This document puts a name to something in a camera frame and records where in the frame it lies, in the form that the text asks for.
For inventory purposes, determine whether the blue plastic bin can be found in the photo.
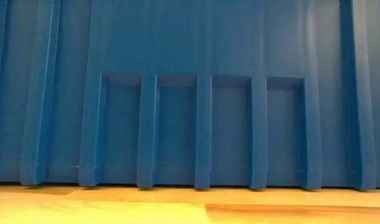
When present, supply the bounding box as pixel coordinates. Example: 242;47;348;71
0;0;380;191

